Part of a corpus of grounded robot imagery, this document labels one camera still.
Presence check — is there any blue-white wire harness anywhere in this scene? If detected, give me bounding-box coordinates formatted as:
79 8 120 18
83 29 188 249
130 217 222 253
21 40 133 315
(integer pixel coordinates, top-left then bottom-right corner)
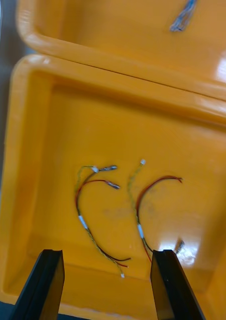
169 0 197 33

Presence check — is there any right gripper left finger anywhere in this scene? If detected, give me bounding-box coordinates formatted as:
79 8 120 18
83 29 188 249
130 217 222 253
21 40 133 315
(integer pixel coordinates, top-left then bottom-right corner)
9 249 65 320

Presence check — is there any red-black green-yellow wire harness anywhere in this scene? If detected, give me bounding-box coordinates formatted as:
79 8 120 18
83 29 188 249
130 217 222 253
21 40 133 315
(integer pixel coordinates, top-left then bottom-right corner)
74 164 132 279
127 158 185 263

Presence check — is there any yellow-orange plastic bin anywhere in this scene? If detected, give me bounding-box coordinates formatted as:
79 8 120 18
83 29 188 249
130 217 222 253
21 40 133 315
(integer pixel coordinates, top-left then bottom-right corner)
16 0 226 103
0 53 226 320

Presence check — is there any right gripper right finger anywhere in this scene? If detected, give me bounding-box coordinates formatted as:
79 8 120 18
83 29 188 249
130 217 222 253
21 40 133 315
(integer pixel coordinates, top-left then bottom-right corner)
150 249 206 320

